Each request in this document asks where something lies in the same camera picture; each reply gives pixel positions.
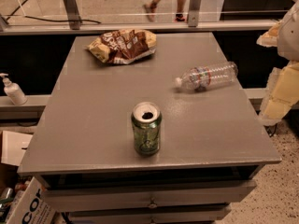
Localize white cardboard box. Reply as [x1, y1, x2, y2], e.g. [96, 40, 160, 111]
[0, 131, 55, 224]

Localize black hanging cable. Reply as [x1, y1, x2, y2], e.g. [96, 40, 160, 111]
[266, 123, 278, 138]

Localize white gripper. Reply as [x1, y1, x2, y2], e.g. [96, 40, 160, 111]
[256, 1, 299, 126]

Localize top drawer knob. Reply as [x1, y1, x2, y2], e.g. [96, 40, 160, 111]
[148, 199, 158, 209]

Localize green soda can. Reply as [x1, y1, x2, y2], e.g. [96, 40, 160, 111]
[131, 102, 162, 156]

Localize black floor cable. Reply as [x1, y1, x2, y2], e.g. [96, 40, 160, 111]
[5, 0, 102, 25]

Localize walking person legs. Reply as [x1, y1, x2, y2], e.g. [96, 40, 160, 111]
[142, 0, 190, 23]

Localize clear plastic water bottle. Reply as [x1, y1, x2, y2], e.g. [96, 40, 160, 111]
[175, 62, 238, 91]

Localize white pump dispenser bottle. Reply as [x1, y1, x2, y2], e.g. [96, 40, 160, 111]
[0, 73, 27, 105]

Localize grey drawer cabinet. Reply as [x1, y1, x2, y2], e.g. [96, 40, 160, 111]
[19, 33, 280, 224]

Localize brown chip bag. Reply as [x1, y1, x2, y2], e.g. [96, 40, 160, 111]
[87, 29, 157, 64]

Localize metal railing frame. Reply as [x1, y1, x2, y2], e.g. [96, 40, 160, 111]
[0, 0, 299, 35]

